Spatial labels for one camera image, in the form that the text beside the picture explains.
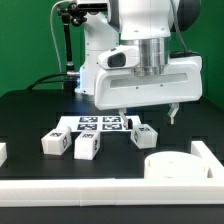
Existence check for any white marker sheet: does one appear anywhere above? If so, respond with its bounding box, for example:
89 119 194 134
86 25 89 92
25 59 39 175
55 115 141 133

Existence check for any white round stool seat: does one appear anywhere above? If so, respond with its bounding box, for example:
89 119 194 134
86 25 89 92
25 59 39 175
144 151 208 179

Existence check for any black camera stand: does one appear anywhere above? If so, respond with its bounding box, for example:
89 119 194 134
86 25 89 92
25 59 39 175
57 2 87 92

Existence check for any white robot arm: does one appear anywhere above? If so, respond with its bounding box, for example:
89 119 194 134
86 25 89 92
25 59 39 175
77 0 202 117

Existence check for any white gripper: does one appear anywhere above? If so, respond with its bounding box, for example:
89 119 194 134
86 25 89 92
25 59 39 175
94 56 202 130

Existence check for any white U-shaped fence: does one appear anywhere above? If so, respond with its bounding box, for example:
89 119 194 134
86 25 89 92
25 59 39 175
0 141 224 207

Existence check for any black cable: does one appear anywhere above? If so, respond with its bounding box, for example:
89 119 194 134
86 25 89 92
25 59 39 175
26 73 79 91

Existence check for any white cable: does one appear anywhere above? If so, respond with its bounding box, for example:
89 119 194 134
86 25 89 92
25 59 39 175
49 0 73 74

